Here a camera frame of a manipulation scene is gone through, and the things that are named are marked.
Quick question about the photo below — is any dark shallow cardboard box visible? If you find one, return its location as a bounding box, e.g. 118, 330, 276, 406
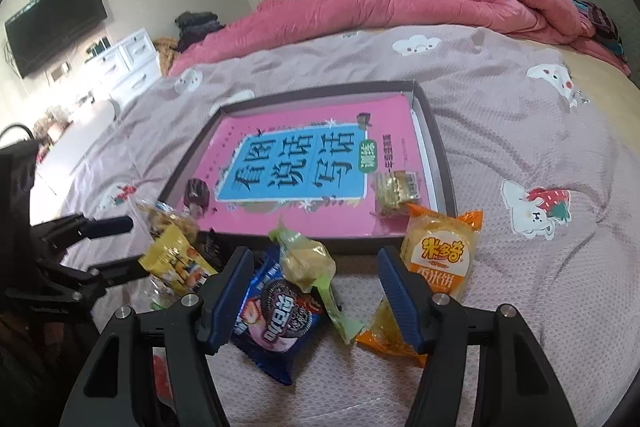
157, 79, 458, 255

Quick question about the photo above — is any dark clothes pile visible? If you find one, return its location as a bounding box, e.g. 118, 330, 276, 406
175, 11, 226, 52

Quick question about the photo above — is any clear plastic wrapper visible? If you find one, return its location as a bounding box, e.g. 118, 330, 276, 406
144, 276, 177, 314

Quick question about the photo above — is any black wall television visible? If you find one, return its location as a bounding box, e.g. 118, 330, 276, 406
4, 0, 108, 78

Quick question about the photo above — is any clear packet of fried snack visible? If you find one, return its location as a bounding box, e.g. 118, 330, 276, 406
136, 201, 201, 240

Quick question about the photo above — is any green snack packet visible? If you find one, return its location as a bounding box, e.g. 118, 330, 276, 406
268, 219, 366, 345

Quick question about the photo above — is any mauve printed bedsheet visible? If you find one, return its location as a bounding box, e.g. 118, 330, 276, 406
30, 24, 640, 427

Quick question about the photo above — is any multicoloured striped cloth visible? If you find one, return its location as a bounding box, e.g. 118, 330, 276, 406
567, 0, 628, 62

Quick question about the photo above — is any pink quilt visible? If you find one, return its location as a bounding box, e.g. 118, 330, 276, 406
167, 0, 632, 78

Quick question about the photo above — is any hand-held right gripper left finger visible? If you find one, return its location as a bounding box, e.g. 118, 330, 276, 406
59, 247, 256, 427

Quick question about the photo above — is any brown chocolate snack packet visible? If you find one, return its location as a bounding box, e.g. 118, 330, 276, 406
184, 178, 212, 217

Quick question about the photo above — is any blue cookie packet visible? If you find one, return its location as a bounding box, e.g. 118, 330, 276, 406
231, 247, 328, 387

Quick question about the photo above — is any yellow snack packet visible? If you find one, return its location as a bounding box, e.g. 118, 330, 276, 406
138, 225, 223, 298

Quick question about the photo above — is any pink book with blue panel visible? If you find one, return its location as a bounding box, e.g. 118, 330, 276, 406
192, 96, 431, 238

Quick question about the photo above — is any white drawer cabinet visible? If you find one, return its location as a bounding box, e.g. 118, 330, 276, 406
82, 28, 163, 105

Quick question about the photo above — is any gold snack packet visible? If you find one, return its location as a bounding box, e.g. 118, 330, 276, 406
374, 170, 422, 218

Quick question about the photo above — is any tan knitted cloth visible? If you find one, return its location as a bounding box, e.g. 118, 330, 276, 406
152, 36, 181, 72

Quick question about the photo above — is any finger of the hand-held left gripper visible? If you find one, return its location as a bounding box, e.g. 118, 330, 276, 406
5, 257, 153, 308
30, 213, 135, 253

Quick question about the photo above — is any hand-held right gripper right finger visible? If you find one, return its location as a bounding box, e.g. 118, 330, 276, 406
377, 246, 576, 427

